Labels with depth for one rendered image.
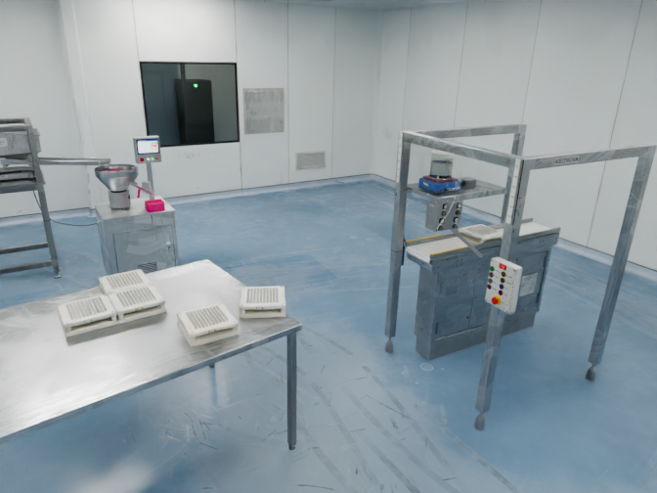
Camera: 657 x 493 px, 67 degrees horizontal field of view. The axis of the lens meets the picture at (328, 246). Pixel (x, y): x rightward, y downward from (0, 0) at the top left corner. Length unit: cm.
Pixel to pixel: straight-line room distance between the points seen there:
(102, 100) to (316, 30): 339
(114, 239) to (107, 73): 315
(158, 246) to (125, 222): 38
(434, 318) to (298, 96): 543
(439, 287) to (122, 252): 285
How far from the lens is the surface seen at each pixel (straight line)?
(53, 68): 740
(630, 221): 370
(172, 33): 765
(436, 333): 385
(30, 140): 533
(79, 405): 230
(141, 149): 511
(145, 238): 491
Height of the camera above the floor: 215
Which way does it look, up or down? 21 degrees down
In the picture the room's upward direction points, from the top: 1 degrees clockwise
